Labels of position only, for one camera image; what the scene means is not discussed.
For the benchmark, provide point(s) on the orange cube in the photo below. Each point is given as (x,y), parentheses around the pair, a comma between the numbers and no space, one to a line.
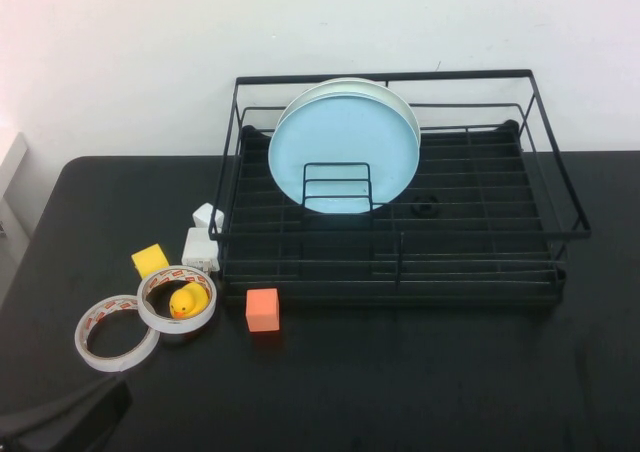
(261,312)

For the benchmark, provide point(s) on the light blue plate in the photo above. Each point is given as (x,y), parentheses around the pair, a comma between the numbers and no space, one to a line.
(340,137)

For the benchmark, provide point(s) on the white board edge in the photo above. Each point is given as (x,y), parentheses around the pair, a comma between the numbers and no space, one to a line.
(12,164)

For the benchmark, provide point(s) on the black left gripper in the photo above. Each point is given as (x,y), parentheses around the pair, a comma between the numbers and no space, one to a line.
(60,422)

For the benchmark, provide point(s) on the yellow foam block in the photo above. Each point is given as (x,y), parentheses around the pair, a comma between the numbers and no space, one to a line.
(149,259)

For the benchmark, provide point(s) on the black plastic drip tray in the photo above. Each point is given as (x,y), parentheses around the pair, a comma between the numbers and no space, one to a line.
(500,178)

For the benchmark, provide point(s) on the cream white plate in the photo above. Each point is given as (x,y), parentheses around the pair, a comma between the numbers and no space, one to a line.
(350,79)
(350,88)

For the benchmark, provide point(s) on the yellow rubber duck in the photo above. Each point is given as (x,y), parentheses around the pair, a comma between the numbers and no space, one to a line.
(182,304)

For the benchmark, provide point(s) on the small white cube adapter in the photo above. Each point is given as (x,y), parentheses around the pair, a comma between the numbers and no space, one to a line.
(206,216)

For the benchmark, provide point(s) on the white flat power adapter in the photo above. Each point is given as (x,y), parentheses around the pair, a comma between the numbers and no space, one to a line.
(197,247)

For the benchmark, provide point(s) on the white double-sided tape roll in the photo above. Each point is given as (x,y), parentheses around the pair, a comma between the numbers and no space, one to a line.
(107,364)
(175,325)

